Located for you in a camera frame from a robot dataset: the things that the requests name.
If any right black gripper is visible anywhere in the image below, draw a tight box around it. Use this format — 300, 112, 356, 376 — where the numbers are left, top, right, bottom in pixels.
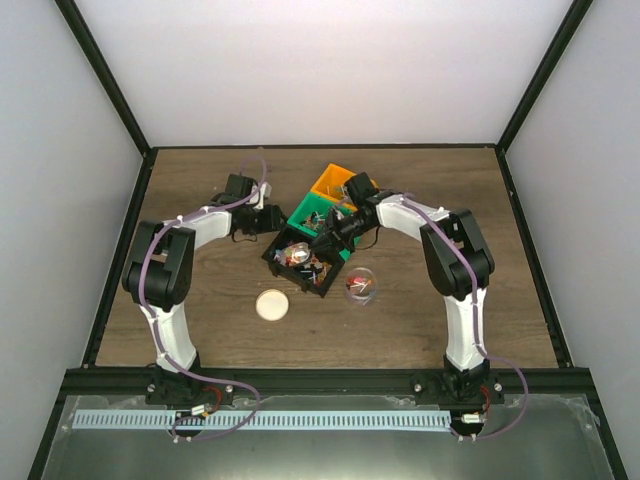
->
309, 213, 374, 255

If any metal scoop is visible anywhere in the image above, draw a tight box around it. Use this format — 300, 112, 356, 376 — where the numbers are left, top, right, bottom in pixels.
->
279, 242, 319, 268

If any green candy bin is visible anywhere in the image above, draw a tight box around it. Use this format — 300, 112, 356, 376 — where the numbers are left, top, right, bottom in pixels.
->
282, 193, 335, 246

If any black candy bin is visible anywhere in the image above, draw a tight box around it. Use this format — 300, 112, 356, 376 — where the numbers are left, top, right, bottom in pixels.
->
262, 225, 345, 298

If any orange candy bin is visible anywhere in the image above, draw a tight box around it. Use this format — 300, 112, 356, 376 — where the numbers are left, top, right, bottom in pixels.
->
310, 163, 356, 211

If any clear plastic jar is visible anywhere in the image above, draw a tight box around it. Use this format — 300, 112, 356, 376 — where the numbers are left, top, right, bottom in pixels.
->
344, 267, 378, 306

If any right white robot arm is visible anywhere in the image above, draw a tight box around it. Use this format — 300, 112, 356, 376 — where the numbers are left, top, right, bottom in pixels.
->
310, 173, 495, 403

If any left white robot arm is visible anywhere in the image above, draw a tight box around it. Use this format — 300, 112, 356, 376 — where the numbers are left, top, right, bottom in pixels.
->
122, 174, 286, 404

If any cream jar lid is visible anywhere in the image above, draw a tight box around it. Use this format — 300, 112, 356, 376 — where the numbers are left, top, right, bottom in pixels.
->
255, 289, 290, 322

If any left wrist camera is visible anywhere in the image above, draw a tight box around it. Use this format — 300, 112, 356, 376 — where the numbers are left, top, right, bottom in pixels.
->
248, 182, 272, 210

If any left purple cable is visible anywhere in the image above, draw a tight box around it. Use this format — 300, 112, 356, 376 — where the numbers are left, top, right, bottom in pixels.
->
137, 153, 271, 444

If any light blue slotted rail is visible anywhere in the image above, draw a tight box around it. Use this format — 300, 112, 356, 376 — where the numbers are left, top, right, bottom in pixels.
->
72, 409, 451, 432

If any black front frame beam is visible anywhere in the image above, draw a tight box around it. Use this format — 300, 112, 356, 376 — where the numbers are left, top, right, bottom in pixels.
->
60, 367, 595, 405

